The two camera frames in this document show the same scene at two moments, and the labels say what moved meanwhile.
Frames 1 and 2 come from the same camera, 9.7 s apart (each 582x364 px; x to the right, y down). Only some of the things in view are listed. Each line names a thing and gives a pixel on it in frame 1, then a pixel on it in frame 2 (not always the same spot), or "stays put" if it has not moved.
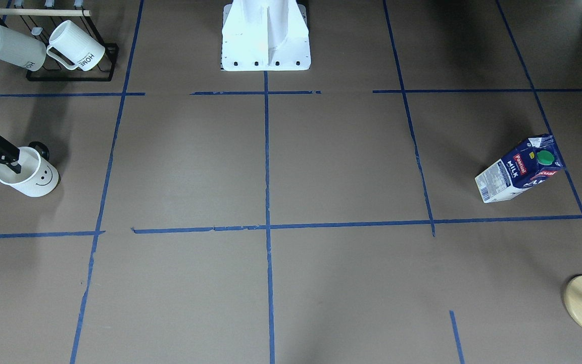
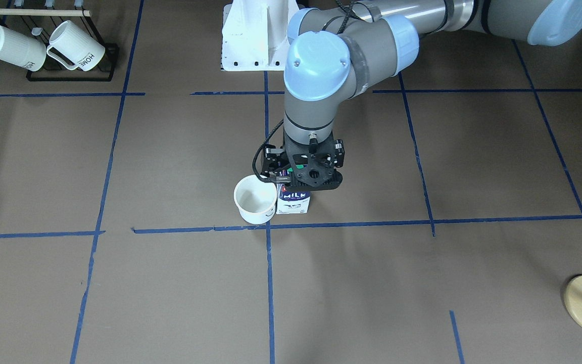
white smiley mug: [34, 175] to [255, 199]
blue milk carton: [534, 160] to [289, 201]
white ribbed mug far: [16, 48] stays put
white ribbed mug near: [77, 45] stays put
